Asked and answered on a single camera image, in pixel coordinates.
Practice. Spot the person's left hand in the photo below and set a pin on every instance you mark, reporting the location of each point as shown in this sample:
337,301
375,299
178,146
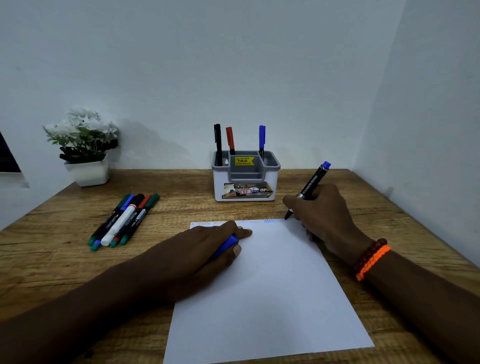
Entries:
183,258

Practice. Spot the person's right hand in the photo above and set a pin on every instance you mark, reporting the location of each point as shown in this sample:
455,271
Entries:
326,213

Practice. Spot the person's right fingers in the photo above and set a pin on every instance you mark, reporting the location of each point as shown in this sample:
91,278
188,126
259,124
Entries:
300,208

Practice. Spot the person's left thumb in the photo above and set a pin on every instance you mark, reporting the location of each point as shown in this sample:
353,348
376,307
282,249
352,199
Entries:
228,258

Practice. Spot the blue marker cap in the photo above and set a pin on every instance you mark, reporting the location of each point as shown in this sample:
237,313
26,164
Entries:
227,244

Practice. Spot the black marker with blue end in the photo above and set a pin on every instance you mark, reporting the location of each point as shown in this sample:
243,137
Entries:
315,180

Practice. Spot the white paper sheet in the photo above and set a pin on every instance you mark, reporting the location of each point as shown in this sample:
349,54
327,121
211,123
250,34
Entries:
270,296

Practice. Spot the person's right forearm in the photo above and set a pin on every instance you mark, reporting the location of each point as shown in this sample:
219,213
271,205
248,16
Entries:
423,303

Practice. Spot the person's left forearm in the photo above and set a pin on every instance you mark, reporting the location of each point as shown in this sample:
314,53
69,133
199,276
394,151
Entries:
82,315

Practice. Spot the white and grey desk organizer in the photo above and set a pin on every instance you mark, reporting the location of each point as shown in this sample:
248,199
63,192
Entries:
245,187

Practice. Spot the blue pen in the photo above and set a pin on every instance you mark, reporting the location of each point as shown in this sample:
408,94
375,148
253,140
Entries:
261,137

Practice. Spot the black marker with green cap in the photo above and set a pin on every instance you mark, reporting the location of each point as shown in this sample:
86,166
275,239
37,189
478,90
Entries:
140,219
106,222

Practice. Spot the red pen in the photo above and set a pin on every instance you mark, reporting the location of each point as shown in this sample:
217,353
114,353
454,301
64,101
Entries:
230,138

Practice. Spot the black marker with red cap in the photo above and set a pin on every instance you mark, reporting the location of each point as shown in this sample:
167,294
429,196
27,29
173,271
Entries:
144,202

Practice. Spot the black pen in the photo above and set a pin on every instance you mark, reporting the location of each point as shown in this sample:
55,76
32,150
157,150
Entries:
218,137

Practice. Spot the white marker with black cap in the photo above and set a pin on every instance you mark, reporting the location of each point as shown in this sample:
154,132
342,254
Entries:
122,221

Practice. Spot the black marker with blue cap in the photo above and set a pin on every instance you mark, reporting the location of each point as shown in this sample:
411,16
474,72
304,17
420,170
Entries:
128,201

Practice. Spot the white potted flower plant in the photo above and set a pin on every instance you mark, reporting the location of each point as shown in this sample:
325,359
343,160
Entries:
84,150

